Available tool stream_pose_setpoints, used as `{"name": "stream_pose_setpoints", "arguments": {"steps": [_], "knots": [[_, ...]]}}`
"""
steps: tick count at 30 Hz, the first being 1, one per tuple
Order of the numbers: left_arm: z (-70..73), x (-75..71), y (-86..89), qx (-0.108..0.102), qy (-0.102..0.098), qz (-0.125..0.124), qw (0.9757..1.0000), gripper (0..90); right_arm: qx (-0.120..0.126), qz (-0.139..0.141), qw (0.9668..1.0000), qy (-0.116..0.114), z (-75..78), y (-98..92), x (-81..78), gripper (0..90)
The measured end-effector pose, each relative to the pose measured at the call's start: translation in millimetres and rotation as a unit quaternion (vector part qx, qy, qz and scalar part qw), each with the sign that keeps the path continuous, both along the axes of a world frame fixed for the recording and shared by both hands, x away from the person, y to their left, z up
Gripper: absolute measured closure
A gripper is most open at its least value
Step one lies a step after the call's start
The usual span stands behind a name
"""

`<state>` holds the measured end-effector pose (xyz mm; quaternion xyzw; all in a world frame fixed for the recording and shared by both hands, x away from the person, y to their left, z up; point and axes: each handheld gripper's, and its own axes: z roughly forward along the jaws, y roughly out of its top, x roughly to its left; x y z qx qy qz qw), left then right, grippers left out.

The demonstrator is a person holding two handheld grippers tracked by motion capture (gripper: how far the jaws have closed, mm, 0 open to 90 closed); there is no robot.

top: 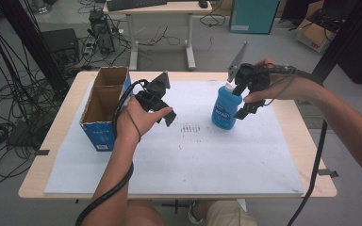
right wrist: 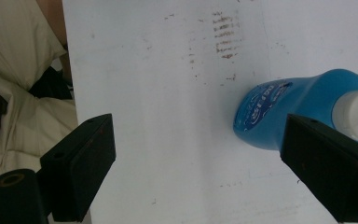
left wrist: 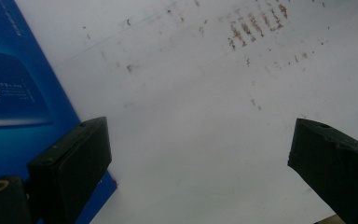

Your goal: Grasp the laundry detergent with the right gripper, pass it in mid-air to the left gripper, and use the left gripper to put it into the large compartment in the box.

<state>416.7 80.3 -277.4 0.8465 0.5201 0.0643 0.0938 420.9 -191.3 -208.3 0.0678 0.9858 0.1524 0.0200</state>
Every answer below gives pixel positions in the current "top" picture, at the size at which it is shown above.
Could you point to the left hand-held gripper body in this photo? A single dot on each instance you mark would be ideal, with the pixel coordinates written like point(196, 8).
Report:
point(157, 94)

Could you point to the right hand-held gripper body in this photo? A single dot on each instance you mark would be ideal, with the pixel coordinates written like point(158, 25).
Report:
point(250, 75)

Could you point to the blue plastic bottle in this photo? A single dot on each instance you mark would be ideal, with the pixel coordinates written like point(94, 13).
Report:
point(225, 108)

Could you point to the blue cardboard box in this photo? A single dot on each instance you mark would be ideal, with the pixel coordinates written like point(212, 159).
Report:
point(105, 106)

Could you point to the person's left hand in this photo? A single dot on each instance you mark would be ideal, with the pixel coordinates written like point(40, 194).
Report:
point(138, 121)

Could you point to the person's right hand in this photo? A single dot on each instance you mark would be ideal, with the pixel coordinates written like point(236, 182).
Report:
point(283, 84)

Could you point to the teal box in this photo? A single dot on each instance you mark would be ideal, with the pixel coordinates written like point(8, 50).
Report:
point(253, 15)

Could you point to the green cutting mat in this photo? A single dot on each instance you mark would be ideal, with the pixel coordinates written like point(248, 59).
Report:
point(308, 114)

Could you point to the light wooden table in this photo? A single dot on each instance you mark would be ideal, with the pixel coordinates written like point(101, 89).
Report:
point(304, 135)

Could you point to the brown cardboard box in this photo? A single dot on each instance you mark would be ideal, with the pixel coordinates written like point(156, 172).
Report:
point(314, 33)

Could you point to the small black computer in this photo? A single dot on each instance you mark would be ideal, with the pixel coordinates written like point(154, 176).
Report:
point(102, 31)

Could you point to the white desk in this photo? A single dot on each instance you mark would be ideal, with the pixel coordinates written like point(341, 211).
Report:
point(160, 9)

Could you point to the black computer mouse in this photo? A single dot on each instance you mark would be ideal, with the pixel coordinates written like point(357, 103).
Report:
point(203, 3)

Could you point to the black keyboard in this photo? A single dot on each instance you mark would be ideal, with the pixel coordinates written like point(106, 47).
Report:
point(135, 4)

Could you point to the person's left leg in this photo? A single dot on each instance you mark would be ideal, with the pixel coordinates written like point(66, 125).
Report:
point(146, 215)

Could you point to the white shoe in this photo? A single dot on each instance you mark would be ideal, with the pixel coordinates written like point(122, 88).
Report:
point(194, 215)

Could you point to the grey tape piece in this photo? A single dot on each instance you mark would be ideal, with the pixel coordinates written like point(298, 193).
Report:
point(327, 173)
point(41, 152)

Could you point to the beige shorts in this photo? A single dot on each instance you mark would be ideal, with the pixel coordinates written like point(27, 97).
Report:
point(231, 213)

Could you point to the black computer tower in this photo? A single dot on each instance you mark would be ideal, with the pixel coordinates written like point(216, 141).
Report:
point(61, 44)

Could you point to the large black case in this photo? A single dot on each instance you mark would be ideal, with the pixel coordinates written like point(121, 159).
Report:
point(361, 53)

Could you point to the black metal post with base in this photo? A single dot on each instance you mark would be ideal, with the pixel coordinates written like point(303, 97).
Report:
point(342, 40)

